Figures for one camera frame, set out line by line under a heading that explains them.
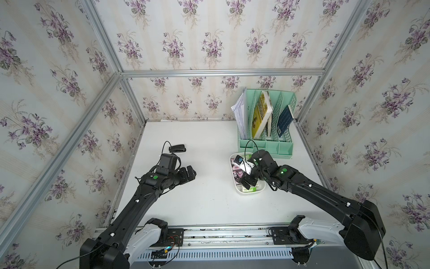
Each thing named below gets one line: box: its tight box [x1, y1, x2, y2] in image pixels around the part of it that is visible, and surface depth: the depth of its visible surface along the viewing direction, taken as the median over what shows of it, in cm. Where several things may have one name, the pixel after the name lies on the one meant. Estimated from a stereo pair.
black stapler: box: [168, 144, 187, 153], surface depth 105 cm
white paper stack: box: [231, 86, 250, 140], surface depth 92 cm
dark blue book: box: [277, 104, 294, 138], surface depth 108 cm
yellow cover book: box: [251, 90, 273, 139], surface depth 100 cm
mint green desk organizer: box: [237, 88, 297, 160], surface depth 106 cm
